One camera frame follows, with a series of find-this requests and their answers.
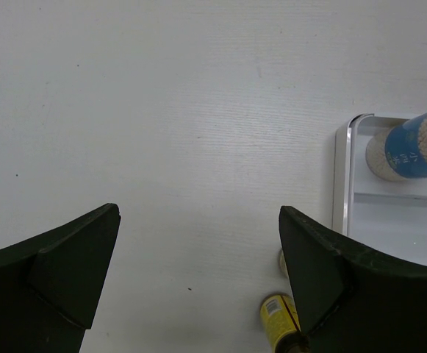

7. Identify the yellow small bottle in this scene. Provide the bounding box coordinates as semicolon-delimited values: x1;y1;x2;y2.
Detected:
279;249;288;277
259;293;310;353

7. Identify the blue label shaker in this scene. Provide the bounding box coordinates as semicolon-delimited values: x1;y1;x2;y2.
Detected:
365;113;427;182

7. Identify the white divided tray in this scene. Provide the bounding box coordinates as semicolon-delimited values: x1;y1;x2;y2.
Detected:
331;113;427;266

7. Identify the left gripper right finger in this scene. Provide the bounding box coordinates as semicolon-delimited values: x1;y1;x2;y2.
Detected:
279;206;427;352

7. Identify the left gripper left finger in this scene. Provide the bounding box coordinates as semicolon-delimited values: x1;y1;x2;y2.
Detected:
0;203;121;352

